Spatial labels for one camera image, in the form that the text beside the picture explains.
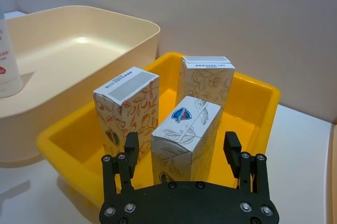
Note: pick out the cream plastic tub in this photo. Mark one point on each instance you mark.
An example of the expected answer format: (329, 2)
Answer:
(65, 50)

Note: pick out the soap box blue oval logo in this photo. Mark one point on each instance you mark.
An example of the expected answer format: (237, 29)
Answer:
(184, 134)

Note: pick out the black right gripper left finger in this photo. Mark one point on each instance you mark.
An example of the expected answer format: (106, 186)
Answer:
(131, 155)

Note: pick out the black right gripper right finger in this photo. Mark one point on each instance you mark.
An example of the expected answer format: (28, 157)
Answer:
(232, 153)

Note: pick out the white plastic bottle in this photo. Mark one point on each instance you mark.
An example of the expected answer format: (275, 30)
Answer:
(6, 71)

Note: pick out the yellow plastic bin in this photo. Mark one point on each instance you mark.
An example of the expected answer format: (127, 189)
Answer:
(245, 118)

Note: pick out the soap box orange leaf print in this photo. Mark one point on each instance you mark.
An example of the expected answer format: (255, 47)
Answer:
(126, 113)

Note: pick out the soap box brown flower print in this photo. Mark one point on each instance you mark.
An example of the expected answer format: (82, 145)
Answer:
(205, 87)

